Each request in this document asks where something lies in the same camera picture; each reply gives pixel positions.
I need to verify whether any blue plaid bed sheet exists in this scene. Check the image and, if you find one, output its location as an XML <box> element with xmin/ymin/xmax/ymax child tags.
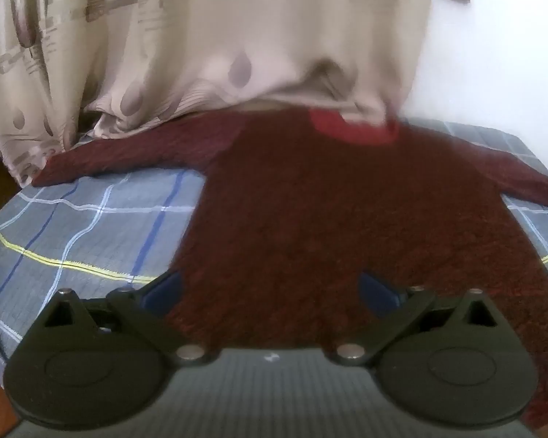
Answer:
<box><xmin>0</xmin><ymin>119</ymin><xmax>548</xmax><ymax>375</ymax></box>

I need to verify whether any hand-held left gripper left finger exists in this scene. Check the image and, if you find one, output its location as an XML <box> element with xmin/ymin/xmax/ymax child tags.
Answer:
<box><xmin>43</xmin><ymin>270</ymin><xmax>206</xmax><ymax>368</ymax></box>

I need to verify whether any beige leaf patterned curtain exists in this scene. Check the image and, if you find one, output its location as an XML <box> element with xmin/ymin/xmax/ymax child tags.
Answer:
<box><xmin>0</xmin><ymin>0</ymin><xmax>432</xmax><ymax>188</ymax></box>

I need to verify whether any maroon knitted sweater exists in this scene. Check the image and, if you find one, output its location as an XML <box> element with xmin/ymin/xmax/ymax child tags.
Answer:
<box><xmin>31</xmin><ymin>107</ymin><xmax>548</xmax><ymax>430</ymax></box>

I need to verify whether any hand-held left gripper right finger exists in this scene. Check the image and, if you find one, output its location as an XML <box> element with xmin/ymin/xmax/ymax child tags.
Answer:
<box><xmin>335</xmin><ymin>271</ymin><xmax>499</xmax><ymax>368</ymax></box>

